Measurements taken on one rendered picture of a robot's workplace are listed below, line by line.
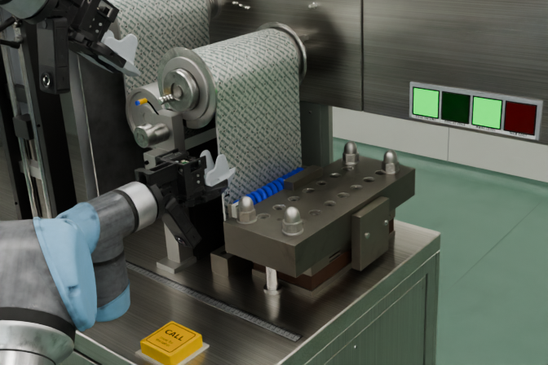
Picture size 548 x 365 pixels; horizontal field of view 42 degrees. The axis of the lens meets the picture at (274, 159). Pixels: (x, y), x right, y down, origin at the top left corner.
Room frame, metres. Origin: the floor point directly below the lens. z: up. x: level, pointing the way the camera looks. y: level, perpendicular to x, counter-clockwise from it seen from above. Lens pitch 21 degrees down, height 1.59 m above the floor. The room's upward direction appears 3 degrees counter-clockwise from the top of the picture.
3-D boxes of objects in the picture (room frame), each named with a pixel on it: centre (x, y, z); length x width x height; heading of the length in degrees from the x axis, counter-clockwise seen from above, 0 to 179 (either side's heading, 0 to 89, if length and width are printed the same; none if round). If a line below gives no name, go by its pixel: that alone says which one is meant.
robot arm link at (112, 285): (0.99, 0.29, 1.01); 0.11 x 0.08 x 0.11; 91
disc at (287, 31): (1.43, -0.02, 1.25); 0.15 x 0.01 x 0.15; 50
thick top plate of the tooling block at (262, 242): (1.24, -0.09, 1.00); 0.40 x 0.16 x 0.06; 140
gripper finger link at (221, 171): (1.18, 0.09, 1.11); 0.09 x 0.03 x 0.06; 138
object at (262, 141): (1.29, 0.02, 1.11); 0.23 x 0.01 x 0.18; 140
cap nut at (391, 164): (1.34, -0.23, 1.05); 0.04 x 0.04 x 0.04
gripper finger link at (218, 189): (1.14, 0.12, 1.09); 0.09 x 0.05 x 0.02; 138
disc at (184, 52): (1.24, 0.15, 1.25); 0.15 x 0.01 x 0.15; 50
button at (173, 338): (0.96, 0.18, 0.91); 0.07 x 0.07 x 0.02; 50
